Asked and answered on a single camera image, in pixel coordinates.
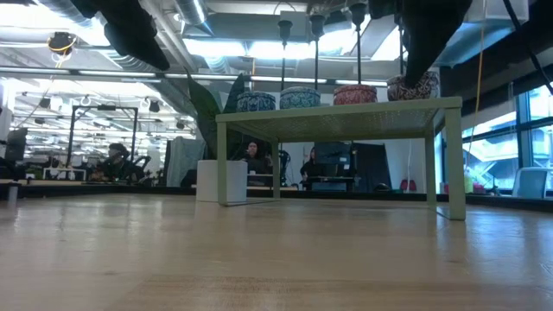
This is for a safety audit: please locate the yellow ceiling cable coil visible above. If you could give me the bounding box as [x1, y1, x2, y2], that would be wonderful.
[46, 30, 79, 57]

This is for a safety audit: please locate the person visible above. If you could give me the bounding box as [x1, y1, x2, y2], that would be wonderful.
[241, 141, 273, 175]
[301, 146, 323, 179]
[92, 142, 146, 182]

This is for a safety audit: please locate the white office chair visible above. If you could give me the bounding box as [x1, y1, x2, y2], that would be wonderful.
[512, 167, 550, 200]

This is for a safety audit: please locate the light blue candle tin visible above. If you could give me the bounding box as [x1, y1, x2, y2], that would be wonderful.
[278, 86, 322, 110]

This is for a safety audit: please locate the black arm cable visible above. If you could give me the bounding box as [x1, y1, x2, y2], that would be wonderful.
[503, 0, 553, 95]

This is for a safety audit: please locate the dark computer monitor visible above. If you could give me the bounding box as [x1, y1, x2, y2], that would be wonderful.
[314, 140, 352, 168]

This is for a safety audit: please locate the green perforated metal shelf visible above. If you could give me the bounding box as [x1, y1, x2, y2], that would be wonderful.
[214, 96, 467, 221]

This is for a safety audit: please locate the black metal stand frame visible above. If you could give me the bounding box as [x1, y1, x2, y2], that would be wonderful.
[67, 105, 139, 168]

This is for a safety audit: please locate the black standing panel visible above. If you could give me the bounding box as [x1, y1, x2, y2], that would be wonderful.
[349, 142, 392, 194]

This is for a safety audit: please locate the black computer monitor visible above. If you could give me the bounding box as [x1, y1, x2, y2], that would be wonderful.
[3, 127, 29, 163]

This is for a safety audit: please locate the fluorescent ceiling light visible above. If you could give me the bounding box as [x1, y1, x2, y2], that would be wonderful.
[181, 37, 390, 61]

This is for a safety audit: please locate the grey fabric covered chair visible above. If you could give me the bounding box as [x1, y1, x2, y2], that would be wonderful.
[165, 136, 207, 187]

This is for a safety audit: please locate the brown patterned candle tin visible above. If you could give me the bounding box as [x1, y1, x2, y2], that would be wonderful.
[386, 71, 441, 102]

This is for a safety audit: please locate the yellow hanging cable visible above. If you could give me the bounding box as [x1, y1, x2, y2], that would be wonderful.
[464, 0, 487, 174]

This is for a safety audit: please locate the green plant in white pot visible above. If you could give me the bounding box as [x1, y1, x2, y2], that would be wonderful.
[185, 68, 251, 203]

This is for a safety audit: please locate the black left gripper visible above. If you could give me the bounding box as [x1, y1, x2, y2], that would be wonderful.
[71, 0, 170, 73]

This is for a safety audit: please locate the dark background desk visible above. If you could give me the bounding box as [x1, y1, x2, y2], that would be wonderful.
[301, 175, 359, 192]

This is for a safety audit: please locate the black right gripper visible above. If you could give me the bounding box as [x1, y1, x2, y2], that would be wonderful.
[369, 0, 474, 87]

